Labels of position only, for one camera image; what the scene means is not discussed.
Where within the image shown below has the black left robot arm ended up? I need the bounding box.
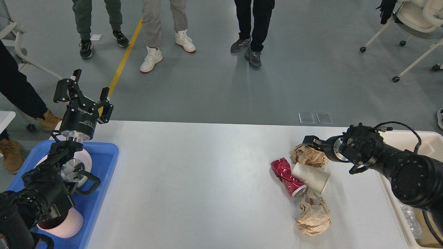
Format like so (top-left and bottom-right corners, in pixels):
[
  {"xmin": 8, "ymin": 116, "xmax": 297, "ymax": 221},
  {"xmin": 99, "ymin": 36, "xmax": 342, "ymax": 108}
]
[{"xmin": 0, "ymin": 69, "xmax": 114, "ymax": 249}]

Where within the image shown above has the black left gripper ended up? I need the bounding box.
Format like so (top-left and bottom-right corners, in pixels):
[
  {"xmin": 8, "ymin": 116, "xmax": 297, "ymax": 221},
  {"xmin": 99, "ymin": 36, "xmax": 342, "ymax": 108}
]
[{"xmin": 53, "ymin": 69, "xmax": 114, "ymax": 141}]

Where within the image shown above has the left clear floor plate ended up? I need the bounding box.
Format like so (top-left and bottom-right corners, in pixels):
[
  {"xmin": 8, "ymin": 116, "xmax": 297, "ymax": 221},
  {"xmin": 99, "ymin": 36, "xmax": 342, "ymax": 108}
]
[{"xmin": 298, "ymin": 112, "xmax": 316, "ymax": 124}]

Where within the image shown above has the brown paper bag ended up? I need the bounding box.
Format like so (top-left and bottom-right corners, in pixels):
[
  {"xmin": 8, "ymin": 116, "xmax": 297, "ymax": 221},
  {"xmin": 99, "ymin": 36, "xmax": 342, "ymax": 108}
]
[{"xmin": 413, "ymin": 208, "xmax": 442, "ymax": 248}]

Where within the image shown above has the blue plastic tray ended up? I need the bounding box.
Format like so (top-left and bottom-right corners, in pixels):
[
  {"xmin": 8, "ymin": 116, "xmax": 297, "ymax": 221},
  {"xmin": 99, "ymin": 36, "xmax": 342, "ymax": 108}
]
[{"xmin": 7, "ymin": 140, "xmax": 119, "ymax": 249}]

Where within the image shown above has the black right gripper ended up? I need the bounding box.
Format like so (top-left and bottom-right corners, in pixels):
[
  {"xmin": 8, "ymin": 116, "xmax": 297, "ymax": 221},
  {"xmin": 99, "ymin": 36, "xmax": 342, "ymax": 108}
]
[{"xmin": 302, "ymin": 135, "xmax": 348, "ymax": 163}]

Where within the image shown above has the white rolling chair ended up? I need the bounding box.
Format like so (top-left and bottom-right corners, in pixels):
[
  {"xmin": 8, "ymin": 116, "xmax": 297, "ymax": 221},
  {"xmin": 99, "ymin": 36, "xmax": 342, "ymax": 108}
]
[{"xmin": 360, "ymin": 0, "xmax": 443, "ymax": 83}]

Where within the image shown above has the right clear floor plate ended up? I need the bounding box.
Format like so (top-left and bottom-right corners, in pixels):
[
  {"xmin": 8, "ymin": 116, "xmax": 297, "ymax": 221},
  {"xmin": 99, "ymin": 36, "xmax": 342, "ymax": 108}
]
[{"xmin": 316, "ymin": 112, "xmax": 334, "ymax": 124}]

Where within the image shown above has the person in black trousers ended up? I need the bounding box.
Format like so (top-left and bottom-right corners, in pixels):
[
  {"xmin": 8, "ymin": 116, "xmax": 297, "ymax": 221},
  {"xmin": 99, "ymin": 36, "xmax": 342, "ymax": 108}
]
[{"xmin": 230, "ymin": 0, "xmax": 275, "ymax": 68}]

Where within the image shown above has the person with white sneakers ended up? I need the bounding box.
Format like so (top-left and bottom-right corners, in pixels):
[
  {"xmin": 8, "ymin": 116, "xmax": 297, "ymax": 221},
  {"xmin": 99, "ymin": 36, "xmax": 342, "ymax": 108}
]
[{"xmin": 140, "ymin": 0, "xmax": 196, "ymax": 74}]

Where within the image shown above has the brown paper ball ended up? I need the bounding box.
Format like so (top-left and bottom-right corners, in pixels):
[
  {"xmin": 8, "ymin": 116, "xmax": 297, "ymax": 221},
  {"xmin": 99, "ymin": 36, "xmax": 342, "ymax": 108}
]
[{"xmin": 296, "ymin": 188, "xmax": 331, "ymax": 236}]

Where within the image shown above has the clear floor plate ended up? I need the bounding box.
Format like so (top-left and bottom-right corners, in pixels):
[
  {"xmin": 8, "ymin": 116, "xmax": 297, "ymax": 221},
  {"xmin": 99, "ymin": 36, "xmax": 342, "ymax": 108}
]
[
  {"xmin": 316, "ymin": 112, "xmax": 334, "ymax": 124},
  {"xmin": 298, "ymin": 112, "xmax": 316, "ymax": 124}
]

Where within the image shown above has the person in grey trousers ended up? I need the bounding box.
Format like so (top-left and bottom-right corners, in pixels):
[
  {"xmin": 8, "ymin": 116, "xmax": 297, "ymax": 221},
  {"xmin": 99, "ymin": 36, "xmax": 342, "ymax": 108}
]
[{"xmin": 72, "ymin": 0, "xmax": 130, "ymax": 59}]

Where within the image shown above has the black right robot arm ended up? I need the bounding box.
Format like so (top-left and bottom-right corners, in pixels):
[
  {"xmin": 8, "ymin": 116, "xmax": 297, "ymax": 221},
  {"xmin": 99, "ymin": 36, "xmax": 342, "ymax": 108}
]
[{"xmin": 302, "ymin": 122, "xmax": 443, "ymax": 244}]

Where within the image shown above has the brown paper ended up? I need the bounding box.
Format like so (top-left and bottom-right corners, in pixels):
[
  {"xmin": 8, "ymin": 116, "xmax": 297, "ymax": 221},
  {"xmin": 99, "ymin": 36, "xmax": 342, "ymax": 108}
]
[{"xmin": 290, "ymin": 144, "xmax": 329, "ymax": 169}]

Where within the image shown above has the silver foil wrapper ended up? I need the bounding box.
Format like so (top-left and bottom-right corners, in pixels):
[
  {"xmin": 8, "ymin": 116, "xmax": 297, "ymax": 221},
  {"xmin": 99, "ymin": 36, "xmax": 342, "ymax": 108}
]
[{"xmin": 398, "ymin": 201, "xmax": 423, "ymax": 239}]

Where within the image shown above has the white plastic bin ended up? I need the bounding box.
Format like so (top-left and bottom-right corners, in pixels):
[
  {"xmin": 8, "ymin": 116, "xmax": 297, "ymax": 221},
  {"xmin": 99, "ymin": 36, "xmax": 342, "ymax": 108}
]
[{"xmin": 364, "ymin": 130, "xmax": 443, "ymax": 249}]

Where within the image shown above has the white paper cup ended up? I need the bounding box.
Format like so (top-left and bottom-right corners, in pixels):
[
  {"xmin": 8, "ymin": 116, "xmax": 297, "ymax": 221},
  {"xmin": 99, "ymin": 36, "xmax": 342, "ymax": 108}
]
[{"xmin": 291, "ymin": 163, "xmax": 331, "ymax": 194}]

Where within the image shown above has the person with tan boots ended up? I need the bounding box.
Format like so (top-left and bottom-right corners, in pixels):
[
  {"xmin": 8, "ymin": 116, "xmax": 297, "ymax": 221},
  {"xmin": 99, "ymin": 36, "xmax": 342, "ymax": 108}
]
[{"xmin": 0, "ymin": 42, "xmax": 62, "ymax": 175}]

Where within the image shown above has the red foil wrapper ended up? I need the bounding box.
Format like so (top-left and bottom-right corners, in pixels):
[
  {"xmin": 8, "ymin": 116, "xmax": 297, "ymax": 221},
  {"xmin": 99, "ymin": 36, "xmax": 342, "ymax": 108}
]
[{"xmin": 270, "ymin": 158, "xmax": 308, "ymax": 197}]

